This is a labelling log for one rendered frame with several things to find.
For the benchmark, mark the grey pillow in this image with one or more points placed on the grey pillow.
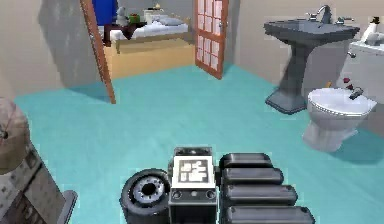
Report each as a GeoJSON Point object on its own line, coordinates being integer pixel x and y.
{"type": "Point", "coordinates": [170, 21]}

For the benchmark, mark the grey pedestal sink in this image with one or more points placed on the grey pedestal sink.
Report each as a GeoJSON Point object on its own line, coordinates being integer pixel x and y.
{"type": "Point", "coordinates": [301, 56]}

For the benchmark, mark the dark red table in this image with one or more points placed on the dark red table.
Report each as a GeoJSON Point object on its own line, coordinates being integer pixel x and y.
{"type": "Point", "coordinates": [121, 31]}

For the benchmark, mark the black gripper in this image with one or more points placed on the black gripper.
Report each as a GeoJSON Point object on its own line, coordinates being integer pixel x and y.
{"type": "Point", "coordinates": [146, 193]}

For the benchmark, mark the grey patterned bin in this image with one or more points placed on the grey patterned bin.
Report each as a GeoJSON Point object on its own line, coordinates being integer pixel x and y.
{"type": "Point", "coordinates": [30, 196]}

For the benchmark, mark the white nightstand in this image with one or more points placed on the white nightstand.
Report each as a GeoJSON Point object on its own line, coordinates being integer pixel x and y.
{"type": "Point", "coordinates": [152, 15]}

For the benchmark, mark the blue window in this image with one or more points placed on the blue window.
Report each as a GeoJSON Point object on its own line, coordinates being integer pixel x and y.
{"type": "Point", "coordinates": [104, 11]}

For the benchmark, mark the green box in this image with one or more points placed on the green box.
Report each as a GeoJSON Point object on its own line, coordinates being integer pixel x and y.
{"type": "Point", "coordinates": [134, 18]}

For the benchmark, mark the white toilet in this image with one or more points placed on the white toilet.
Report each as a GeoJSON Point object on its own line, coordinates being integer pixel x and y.
{"type": "Point", "coordinates": [336, 113]}

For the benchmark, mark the grey sink faucet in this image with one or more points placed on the grey sink faucet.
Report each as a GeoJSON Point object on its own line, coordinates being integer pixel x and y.
{"type": "Point", "coordinates": [323, 14]}

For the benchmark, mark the white soap bottle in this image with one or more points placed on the white soap bottle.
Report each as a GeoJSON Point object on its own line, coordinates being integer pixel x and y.
{"type": "Point", "coordinates": [371, 30]}

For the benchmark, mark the white bed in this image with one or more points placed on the white bed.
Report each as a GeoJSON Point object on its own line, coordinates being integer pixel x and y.
{"type": "Point", "coordinates": [156, 31]}

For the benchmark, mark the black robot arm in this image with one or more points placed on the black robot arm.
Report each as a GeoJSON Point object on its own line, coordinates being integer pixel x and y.
{"type": "Point", "coordinates": [246, 193]}

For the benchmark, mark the grey teddy figure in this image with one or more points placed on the grey teddy figure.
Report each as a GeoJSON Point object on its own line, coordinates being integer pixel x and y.
{"type": "Point", "coordinates": [121, 16]}

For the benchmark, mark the brown glass-paned room door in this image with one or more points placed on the brown glass-paned room door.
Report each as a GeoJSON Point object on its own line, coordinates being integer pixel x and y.
{"type": "Point", "coordinates": [210, 36]}

